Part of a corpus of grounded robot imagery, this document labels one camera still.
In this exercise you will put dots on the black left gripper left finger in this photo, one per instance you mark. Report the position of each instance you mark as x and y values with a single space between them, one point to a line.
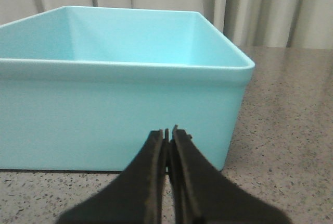
134 196

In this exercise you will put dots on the light blue plastic box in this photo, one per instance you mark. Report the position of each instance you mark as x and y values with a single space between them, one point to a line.
81 87

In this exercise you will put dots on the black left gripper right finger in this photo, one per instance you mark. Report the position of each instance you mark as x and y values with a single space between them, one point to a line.
203 195

